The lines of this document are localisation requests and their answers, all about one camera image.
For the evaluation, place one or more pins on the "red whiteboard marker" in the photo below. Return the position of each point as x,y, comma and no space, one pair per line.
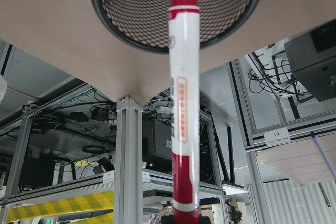
184,43

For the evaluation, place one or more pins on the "aluminium table leg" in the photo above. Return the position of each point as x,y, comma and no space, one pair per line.
128,191

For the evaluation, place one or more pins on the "left black mesh cup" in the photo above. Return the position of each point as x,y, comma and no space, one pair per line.
143,24

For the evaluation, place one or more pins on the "brown paper table mat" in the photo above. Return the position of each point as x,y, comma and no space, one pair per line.
69,35

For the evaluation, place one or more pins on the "black electronics box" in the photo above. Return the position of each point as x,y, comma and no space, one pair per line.
311,59

